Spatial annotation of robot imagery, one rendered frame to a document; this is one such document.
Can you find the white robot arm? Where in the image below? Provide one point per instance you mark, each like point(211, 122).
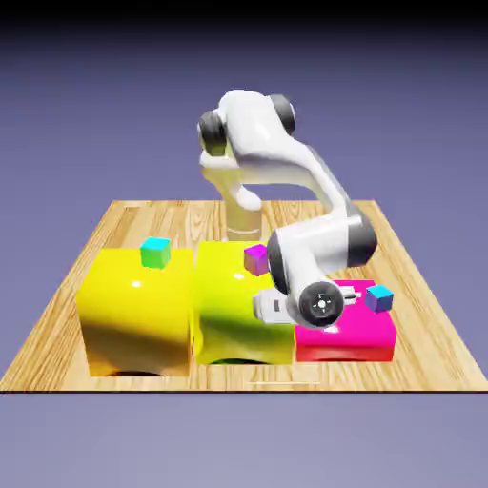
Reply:
point(267, 148)

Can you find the small blue cube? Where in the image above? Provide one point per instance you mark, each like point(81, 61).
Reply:
point(379, 299)

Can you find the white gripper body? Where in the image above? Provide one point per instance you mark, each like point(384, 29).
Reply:
point(268, 305)

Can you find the large pink box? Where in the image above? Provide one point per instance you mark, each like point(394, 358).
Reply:
point(358, 331)

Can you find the small green cube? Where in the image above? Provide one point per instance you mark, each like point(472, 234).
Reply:
point(155, 253)

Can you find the large lime yellow box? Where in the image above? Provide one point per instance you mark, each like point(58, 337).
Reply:
point(228, 305)

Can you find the small purple cube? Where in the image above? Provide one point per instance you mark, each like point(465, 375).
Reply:
point(256, 260)

